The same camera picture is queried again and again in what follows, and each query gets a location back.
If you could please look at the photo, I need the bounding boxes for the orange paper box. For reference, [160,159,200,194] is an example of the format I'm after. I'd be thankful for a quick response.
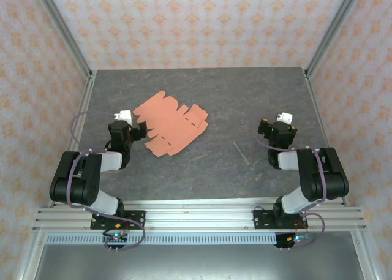
[132,90,209,159]

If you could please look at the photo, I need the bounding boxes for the thin green strip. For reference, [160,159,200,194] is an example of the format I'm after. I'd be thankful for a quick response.
[232,141,250,165]

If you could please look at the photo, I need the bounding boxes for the right small circuit board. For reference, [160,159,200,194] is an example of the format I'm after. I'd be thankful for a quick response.
[286,234,312,244]

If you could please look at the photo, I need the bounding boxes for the small circuit board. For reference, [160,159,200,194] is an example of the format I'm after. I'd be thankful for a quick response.
[102,232,129,244]
[286,234,312,244]

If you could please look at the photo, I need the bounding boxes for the left small circuit board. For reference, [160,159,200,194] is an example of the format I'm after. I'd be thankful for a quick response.
[102,232,129,244]

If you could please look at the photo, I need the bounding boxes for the grey metal shelf panel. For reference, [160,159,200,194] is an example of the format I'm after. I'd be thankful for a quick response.
[33,244,367,280]

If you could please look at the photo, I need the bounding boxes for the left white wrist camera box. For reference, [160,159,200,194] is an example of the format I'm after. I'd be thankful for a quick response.
[113,109,133,124]

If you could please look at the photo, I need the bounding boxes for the aluminium table side rail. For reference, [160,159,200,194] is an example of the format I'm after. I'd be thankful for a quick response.
[303,67,350,208]
[47,70,98,209]

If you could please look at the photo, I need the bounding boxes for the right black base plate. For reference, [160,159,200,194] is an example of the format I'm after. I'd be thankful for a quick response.
[252,209,307,231]

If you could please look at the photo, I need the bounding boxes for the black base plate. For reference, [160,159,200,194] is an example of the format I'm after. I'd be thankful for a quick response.
[252,209,307,231]
[90,210,147,231]

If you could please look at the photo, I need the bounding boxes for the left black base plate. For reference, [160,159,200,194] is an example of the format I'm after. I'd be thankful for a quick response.
[90,210,147,231]

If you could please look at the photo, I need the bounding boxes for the aluminium mounting rail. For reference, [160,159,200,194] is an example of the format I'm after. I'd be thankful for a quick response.
[32,195,368,232]

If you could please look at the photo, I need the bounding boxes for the aluminium frame post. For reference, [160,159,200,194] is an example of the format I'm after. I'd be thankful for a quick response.
[32,0,94,80]
[305,0,366,80]

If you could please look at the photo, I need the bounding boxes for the slotted grey cable duct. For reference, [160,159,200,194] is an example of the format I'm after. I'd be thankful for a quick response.
[45,233,278,246]

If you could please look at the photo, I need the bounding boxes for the aluminium frame leg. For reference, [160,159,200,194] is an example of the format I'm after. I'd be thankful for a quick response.
[17,230,47,280]
[350,230,379,280]

